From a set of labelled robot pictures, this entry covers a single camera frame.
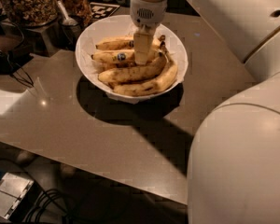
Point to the white bowl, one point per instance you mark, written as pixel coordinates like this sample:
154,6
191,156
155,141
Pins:
119,26

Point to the glass jar of nuts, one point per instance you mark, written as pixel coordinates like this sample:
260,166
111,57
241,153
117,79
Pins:
30,13

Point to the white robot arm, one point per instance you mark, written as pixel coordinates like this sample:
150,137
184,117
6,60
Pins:
234,158

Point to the white plastic scoop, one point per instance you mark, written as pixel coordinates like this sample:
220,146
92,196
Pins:
67,20

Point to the front curved banana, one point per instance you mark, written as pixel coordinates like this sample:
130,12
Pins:
158,84

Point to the grey box on floor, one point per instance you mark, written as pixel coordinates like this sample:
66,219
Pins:
13,190

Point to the metal stand block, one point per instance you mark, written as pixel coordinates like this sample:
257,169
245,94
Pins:
49,39

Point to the black white marker tag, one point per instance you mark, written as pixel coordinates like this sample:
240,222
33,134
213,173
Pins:
101,10

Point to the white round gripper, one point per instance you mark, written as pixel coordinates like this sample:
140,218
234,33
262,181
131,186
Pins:
146,13

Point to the black device on left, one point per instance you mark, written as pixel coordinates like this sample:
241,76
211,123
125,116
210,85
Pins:
15,52

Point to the glass jar with scoop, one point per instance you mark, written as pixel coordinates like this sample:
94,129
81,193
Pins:
81,9

